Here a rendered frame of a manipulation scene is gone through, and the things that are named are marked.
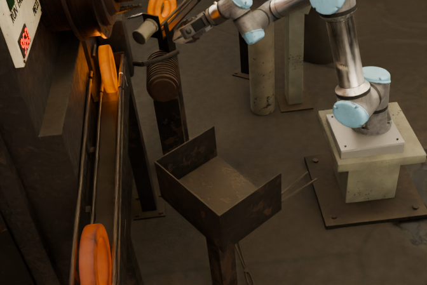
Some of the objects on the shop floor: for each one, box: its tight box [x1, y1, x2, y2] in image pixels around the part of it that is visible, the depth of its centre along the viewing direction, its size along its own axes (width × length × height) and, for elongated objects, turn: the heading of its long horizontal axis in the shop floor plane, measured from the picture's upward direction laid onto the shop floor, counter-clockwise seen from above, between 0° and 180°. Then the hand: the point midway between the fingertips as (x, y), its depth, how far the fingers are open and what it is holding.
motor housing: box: [146, 50, 186, 156], centre depth 233 cm, size 13×22×54 cm, turn 11°
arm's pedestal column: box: [304, 154, 427, 229], centre depth 221 cm, size 40×40×26 cm
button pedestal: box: [275, 0, 313, 113], centre depth 259 cm, size 16×24×62 cm, turn 11°
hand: (174, 40), depth 214 cm, fingers closed
